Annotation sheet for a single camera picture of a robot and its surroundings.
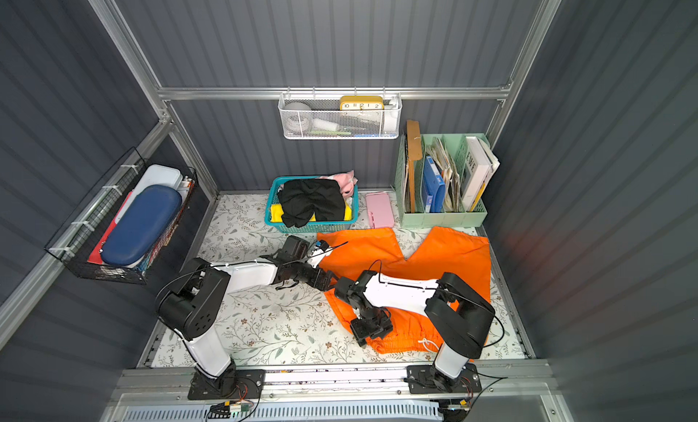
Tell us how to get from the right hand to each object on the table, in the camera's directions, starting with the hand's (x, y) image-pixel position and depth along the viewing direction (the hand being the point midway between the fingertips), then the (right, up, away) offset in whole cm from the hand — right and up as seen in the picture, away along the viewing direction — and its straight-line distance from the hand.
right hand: (373, 340), depth 80 cm
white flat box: (-64, +49, -1) cm, 80 cm away
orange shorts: (+33, +22, +18) cm, 44 cm away
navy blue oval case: (-59, +35, -13) cm, 69 cm away
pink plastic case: (+5, +39, +33) cm, 51 cm away
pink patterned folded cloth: (-9, +50, +25) cm, 57 cm away
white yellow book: (+39, +55, +14) cm, 68 cm away
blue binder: (+23, +47, +18) cm, 56 cm away
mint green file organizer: (+29, +50, +16) cm, 60 cm away
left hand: (-12, +15, +11) cm, 22 cm away
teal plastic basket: (-21, +33, +22) cm, 44 cm away
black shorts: (-25, +43, +17) cm, 52 cm away
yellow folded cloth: (-35, +37, +21) cm, 55 cm away
